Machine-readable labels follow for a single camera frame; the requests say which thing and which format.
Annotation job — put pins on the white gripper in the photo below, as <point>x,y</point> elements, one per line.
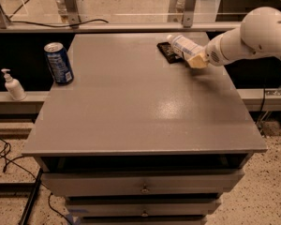
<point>213,54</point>

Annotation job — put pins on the blue plastic water bottle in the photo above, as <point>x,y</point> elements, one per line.
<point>183,46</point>

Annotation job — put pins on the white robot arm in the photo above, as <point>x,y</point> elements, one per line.
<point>258,36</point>

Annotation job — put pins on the black rxbar chocolate wrapper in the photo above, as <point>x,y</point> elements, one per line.
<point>167,51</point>

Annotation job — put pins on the white pump lotion bottle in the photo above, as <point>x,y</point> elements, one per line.
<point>13,86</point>

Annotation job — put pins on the grey drawer cabinet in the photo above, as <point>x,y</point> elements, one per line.
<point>131,120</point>

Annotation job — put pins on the upper drawer round knob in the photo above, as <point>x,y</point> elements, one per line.
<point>144,190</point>

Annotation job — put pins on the drawer round knob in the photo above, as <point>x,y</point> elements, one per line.
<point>144,190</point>
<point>144,214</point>

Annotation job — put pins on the blue soda can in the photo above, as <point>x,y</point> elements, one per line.
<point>58,62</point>

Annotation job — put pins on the lower drawer round knob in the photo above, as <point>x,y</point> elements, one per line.
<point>144,214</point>

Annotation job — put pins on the right metal post bracket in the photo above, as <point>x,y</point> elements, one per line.
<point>182,11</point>

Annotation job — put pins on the metal post bracket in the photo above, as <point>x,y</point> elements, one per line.
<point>182,11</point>
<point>69,12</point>

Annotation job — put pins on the left metal post bracket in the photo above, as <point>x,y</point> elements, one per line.
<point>69,12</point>

